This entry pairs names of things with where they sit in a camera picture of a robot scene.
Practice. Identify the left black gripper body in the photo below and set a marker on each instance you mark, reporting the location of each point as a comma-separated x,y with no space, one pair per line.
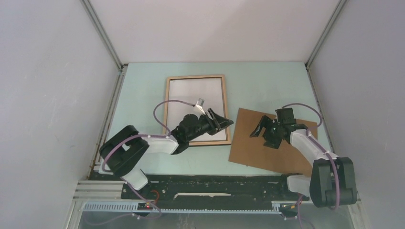
204,126

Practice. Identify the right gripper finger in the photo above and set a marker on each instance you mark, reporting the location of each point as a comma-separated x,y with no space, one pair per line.
275,143
266,123

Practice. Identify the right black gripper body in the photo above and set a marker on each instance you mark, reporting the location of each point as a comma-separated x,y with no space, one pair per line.
273,129

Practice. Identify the wooden picture frame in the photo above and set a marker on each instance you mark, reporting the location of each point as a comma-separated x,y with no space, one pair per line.
226,94

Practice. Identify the brown cardboard backing board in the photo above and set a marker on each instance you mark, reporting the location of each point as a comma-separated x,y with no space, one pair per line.
251,152

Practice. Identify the photo print sheet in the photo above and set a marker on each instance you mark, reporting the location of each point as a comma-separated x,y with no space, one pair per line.
189,94

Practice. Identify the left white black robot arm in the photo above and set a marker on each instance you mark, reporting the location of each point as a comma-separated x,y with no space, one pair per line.
122,153

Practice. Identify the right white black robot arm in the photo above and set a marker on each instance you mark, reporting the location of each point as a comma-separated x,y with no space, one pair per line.
332,180

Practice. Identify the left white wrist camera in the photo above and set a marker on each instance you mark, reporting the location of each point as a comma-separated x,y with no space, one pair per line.
198,107

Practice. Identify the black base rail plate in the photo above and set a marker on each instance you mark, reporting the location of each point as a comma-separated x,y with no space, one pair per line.
218,192

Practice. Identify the white cable duct strip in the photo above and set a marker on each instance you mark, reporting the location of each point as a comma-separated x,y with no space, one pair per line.
132,207

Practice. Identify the aluminium frame rails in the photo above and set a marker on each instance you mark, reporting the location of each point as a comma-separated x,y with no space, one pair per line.
105,189

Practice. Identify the right corner aluminium post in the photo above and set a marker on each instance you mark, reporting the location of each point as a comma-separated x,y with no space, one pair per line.
327,29

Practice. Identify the corner aluminium post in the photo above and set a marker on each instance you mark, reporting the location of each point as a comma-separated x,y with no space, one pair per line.
97,23
327,29

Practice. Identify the left corner aluminium post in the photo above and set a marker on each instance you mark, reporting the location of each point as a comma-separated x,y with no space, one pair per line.
97,23

